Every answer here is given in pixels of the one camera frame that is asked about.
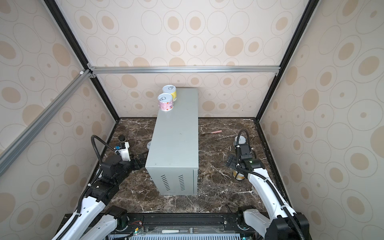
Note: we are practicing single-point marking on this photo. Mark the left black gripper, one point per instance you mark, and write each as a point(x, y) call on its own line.
point(138, 165)

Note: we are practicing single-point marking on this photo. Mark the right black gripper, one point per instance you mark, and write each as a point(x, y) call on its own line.
point(233, 164)

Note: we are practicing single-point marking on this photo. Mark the yellow can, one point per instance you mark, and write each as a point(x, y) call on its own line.
point(238, 176)
point(170, 89)

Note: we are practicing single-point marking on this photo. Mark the pink can front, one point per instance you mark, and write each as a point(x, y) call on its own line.
point(166, 102)

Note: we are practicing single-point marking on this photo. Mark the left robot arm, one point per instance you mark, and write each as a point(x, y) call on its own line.
point(90, 221)

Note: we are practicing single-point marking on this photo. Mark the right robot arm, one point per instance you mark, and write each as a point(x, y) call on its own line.
point(282, 222)

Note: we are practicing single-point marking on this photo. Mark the white can right rear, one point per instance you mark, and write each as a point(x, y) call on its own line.
point(242, 140)

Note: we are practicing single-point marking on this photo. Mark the small dark jar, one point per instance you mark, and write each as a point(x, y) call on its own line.
point(122, 138)

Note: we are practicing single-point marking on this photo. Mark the grey metal cabinet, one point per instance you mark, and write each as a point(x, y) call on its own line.
point(173, 159)

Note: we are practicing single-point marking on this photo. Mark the horizontal aluminium bar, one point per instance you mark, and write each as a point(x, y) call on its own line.
point(185, 69)

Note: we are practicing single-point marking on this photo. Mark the diagonal aluminium bar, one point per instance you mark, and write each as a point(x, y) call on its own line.
point(25, 138)

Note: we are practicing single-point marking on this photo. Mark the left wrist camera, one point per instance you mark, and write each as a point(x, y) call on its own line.
point(123, 150)

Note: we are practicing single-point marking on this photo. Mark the pink handled tool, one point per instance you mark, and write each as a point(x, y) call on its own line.
point(215, 132)

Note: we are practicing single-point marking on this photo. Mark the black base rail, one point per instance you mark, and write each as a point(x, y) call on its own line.
point(219, 226)

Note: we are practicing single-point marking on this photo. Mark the white handled fork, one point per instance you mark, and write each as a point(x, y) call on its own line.
point(187, 231)

